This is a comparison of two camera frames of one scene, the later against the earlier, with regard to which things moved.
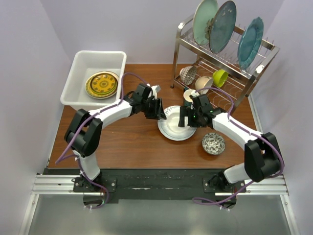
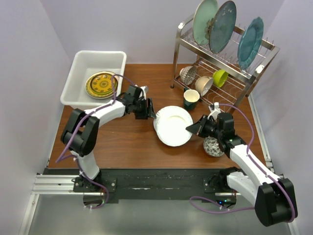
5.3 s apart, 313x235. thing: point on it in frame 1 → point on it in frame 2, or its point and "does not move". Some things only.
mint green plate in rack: [203, 19] does not move
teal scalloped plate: [250, 42] does not move
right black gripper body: [198, 114] → [211, 128]
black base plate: [133, 185] does not move
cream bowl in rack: [203, 82] does not move
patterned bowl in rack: [188, 74] does not move
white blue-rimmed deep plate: [169, 128] → [155, 126]
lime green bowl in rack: [220, 77] does not move
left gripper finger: [161, 114] → [150, 111]
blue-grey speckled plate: [222, 26] does not move
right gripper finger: [184, 112] → [196, 128]
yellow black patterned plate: [103, 83] does not move
